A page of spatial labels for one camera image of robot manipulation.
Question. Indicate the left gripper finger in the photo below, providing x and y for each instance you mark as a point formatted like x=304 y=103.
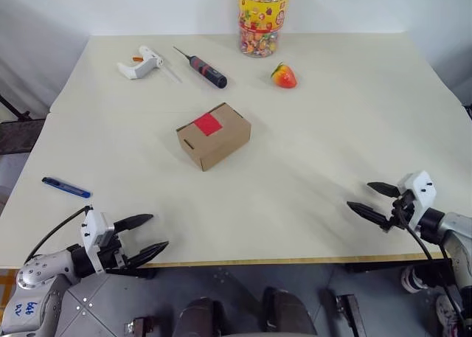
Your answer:
x=134 y=221
x=149 y=253

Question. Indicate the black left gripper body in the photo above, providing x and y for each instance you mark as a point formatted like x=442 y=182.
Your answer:
x=110 y=256

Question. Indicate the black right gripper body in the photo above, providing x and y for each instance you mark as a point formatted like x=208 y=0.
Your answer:
x=402 y=208

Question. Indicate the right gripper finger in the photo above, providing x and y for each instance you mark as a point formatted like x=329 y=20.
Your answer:
x=370 y=214
x=385 y=189

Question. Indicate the blue pen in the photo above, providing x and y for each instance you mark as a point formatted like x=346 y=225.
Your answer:
x=66 y=187

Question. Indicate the brown cardboard box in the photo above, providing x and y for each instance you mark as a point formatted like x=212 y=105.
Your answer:
x=221 y=145

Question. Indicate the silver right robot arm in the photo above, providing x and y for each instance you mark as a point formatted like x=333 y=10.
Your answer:
x=457 y=230

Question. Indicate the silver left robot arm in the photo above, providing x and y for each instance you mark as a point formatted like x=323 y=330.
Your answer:
x=37 y=274

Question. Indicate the white black sneaker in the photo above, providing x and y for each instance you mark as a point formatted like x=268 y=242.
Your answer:
x=414 y=278
x=448 y=315

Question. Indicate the dark rounded shape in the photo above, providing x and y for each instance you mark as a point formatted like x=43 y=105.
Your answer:
x=199 y=318
x=289 y=315

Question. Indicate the red tape seal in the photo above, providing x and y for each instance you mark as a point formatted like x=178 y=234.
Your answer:
x=208 y=125

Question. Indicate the red toy strawberry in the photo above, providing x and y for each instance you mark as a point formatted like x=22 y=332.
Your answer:
x=285 y=77

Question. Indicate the white glue gun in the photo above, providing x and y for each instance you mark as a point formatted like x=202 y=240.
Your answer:
x=142 y=66

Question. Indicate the black tripod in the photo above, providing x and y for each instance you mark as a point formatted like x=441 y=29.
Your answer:
x=14 y=108

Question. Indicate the black red screwdriver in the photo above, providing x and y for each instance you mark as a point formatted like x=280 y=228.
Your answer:
x=206 y=71

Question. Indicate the candy jar with orange lid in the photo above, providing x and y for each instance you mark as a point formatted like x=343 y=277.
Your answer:
x=263 y=20

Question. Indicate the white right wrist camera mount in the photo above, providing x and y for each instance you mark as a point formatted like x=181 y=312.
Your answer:
x=420 y=189

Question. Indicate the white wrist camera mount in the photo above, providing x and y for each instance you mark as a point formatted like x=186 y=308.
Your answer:
x=420 y=189
x=94 y=230

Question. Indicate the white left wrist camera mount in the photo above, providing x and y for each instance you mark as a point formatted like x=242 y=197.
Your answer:
x=94 y=230

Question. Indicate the black table frame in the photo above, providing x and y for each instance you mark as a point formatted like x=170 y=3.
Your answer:
x=387 y=266

